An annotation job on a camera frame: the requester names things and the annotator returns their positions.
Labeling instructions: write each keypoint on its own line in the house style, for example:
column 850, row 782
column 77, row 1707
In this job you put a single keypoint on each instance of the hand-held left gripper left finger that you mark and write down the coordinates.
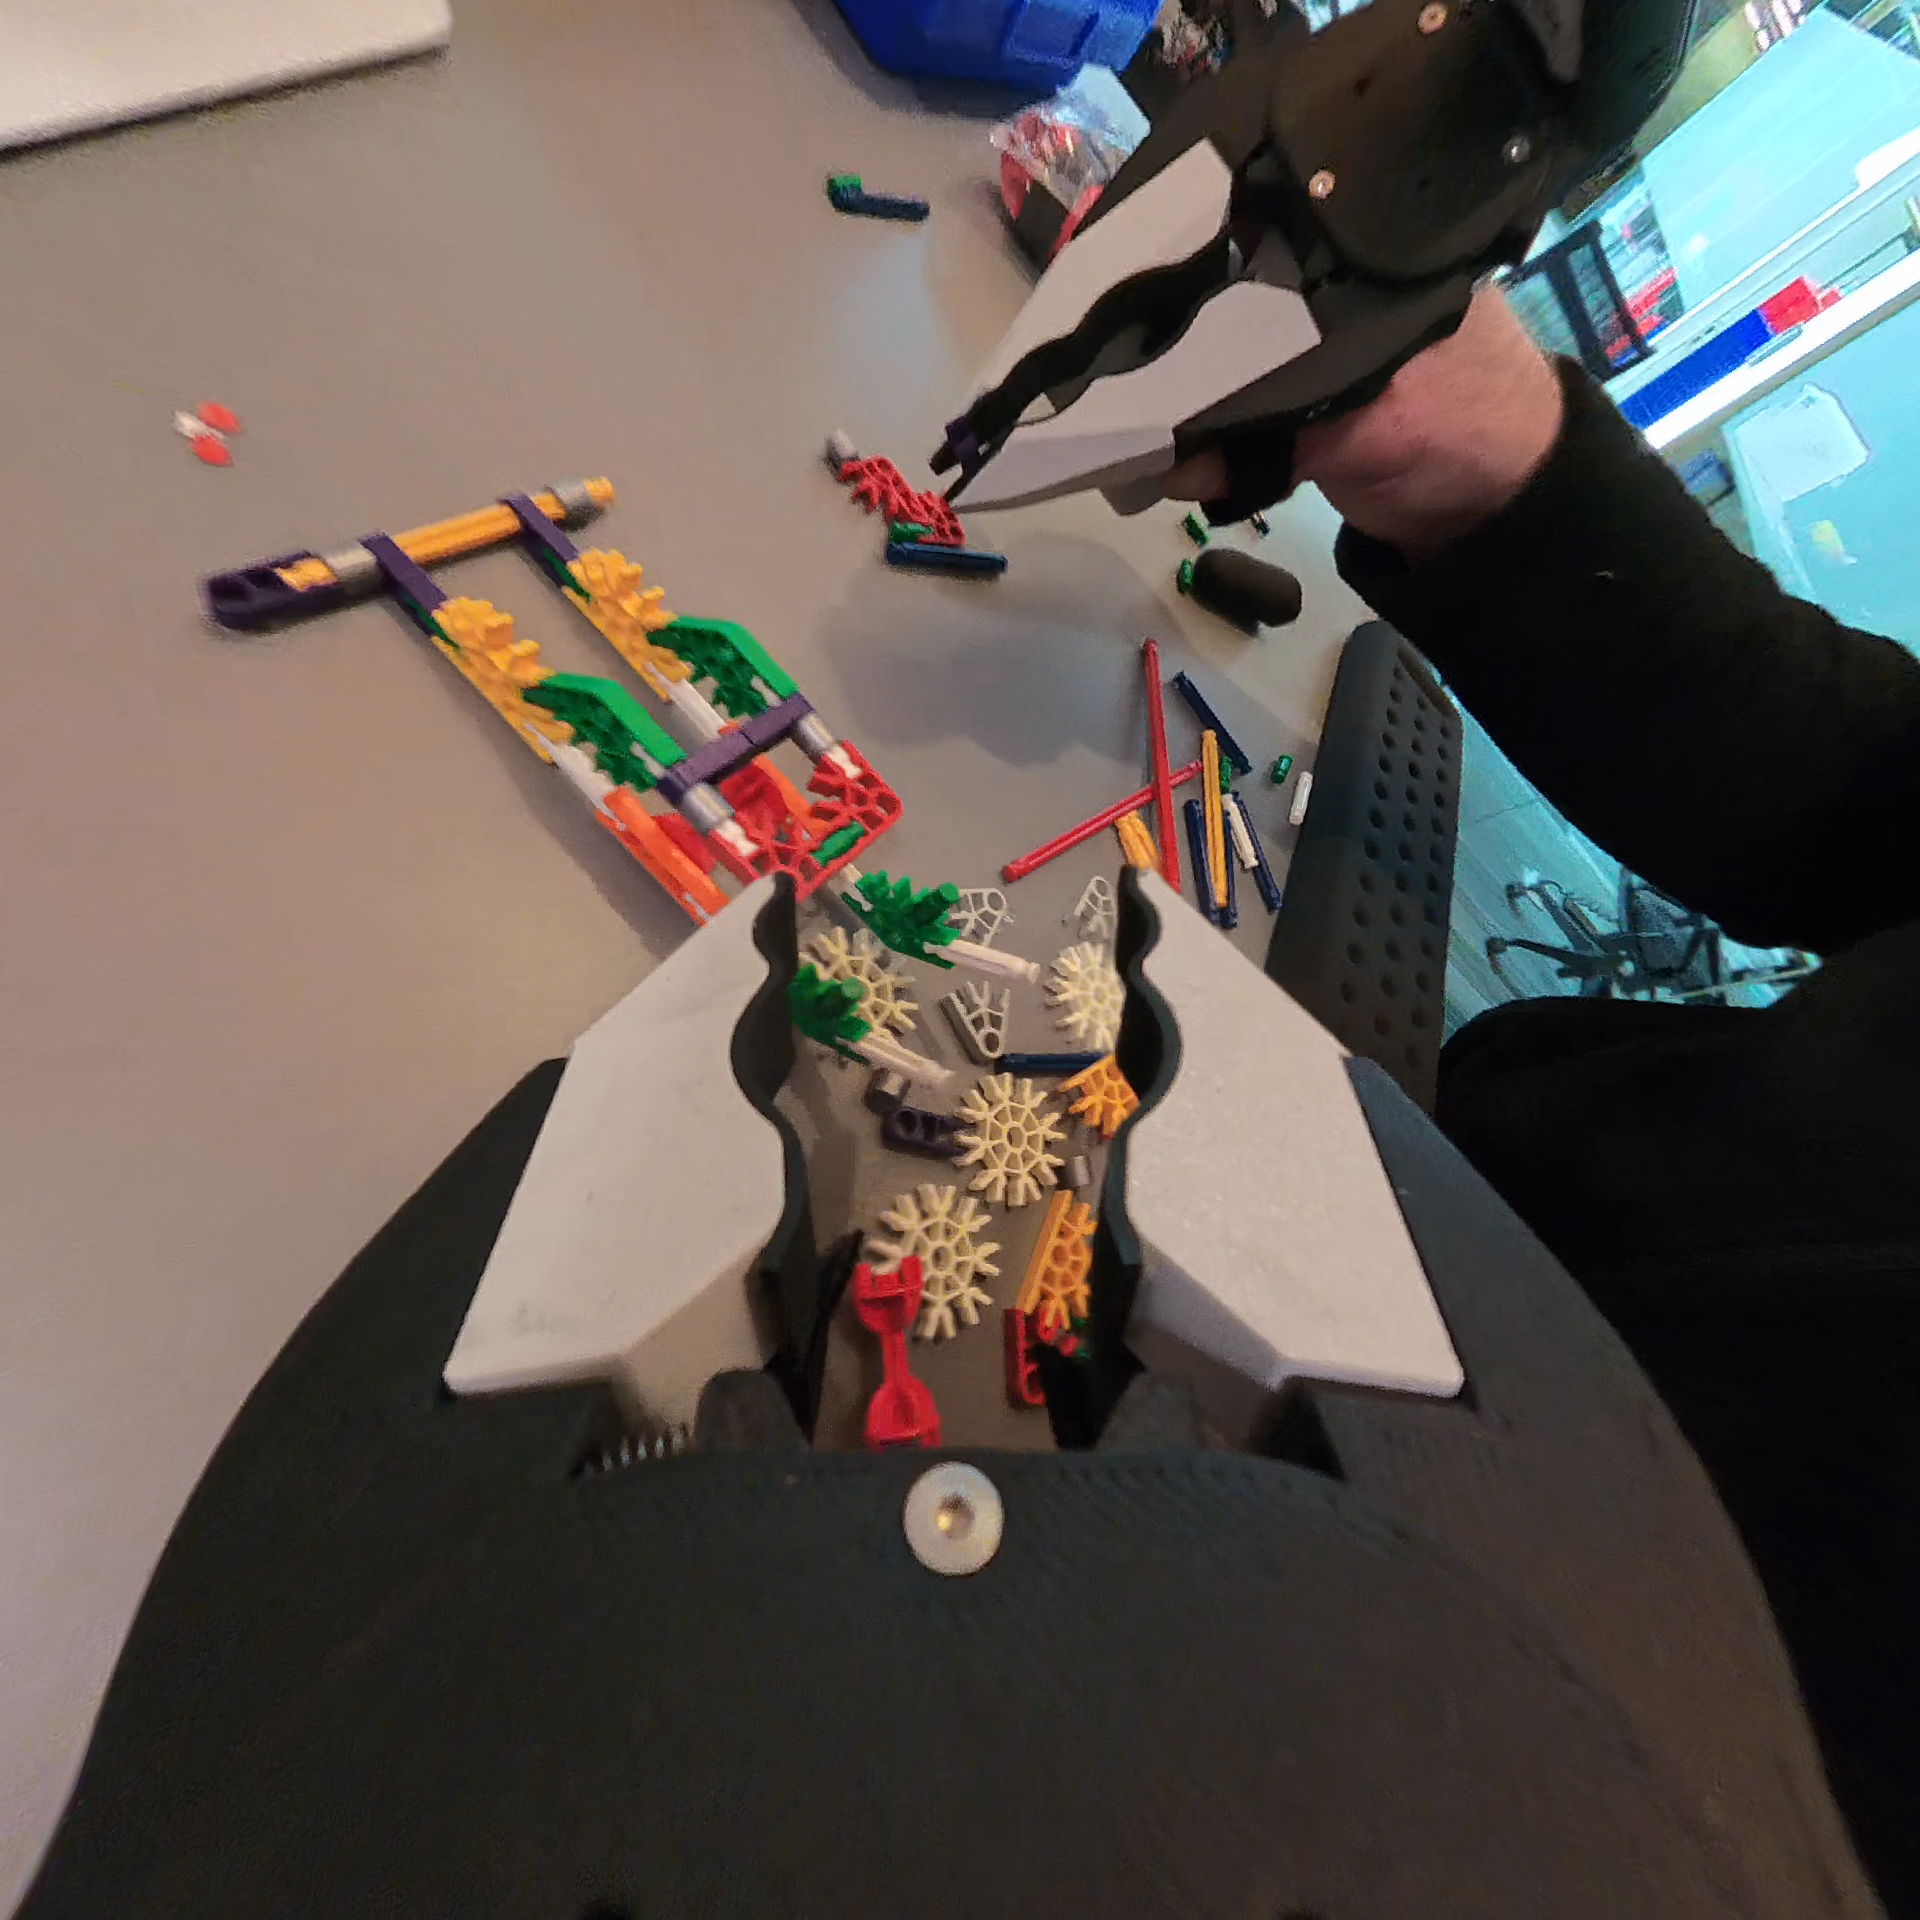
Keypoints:
column 631, row 1202

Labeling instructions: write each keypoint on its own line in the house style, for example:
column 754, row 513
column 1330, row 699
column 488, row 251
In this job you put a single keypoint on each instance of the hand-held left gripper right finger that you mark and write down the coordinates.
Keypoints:
column 1276, row 1202

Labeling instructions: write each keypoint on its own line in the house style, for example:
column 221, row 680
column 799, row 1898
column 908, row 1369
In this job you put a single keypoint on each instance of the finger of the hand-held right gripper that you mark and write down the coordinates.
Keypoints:
column 1143, row 226
column 1187, row 375

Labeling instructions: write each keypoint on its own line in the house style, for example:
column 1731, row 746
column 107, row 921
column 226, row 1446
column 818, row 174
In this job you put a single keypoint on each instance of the plastic bag of red wheels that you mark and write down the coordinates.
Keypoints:
column 1056, row 158

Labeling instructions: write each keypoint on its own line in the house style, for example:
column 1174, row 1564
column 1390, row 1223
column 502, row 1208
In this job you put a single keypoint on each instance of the multicoloured toy frame assembly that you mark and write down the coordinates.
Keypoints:
column 601, row 721

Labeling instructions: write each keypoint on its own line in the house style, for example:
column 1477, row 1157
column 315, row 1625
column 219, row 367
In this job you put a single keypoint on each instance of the person's right forearm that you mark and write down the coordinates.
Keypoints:
column 1651, row 674

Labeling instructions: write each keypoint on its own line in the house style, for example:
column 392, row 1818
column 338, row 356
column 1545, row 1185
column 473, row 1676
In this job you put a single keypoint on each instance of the person's right hand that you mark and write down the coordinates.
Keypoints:
column 1440, row 438

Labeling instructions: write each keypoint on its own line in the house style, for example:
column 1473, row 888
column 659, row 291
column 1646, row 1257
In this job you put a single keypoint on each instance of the yellow fan connector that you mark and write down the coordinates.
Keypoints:
column 1063, row 1260
column 1105, row 1091

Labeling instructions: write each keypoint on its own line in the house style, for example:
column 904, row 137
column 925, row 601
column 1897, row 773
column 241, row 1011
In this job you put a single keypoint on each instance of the black foam cylinder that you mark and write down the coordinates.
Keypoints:
column 1245, row 586

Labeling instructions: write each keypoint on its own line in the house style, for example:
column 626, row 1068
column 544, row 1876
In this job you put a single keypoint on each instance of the green fan connector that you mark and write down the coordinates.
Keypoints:
column 1071, row 1331

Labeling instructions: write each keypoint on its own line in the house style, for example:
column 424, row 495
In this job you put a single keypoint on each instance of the blue plastic bin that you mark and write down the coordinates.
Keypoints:
column 991, row 29

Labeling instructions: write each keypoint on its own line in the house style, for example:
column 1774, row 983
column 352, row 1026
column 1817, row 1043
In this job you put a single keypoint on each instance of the thick blue rod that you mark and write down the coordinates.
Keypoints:
column 884, row 205

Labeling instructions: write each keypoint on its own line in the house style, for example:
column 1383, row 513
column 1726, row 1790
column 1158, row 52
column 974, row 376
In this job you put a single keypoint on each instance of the blue plastic rod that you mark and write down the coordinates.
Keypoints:
column 1261, row 864
column 943, row 558
column 1207, row 721
column 1192, row 855
column 1225, row 899
column 1052, row 1063

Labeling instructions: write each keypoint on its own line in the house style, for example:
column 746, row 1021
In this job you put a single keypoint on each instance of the white snowflake connector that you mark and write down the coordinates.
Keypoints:
column 942, row 1260
column 1010, row 1141
column 884, row 975
column 1082, row 991

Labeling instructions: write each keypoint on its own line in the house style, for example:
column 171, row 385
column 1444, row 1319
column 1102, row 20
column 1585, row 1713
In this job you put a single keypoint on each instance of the red fan connector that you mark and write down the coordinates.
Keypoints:
column 933, row 518
column 1030, row 1356
column 880, row 483

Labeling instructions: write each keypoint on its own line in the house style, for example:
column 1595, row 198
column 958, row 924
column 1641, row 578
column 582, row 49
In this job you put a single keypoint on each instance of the black perforated foam strip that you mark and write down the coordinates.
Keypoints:
column 1367, row 869

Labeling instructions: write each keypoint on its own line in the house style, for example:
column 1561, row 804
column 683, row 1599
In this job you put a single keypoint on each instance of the light grey connector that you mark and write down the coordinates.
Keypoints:
column 975, row 1019
column 1094, row 906
column 979, row 906

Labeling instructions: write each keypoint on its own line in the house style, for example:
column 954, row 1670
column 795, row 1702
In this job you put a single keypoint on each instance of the long red rod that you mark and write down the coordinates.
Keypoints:
column 1105, row 821
column 1158, row 749

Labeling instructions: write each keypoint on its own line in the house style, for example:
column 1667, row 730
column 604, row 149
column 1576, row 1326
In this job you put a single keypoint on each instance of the small red plastic scrap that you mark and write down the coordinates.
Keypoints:
column 205, row 427

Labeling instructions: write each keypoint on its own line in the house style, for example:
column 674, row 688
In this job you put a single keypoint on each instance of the white tray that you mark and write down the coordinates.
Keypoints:
column 197, row 61

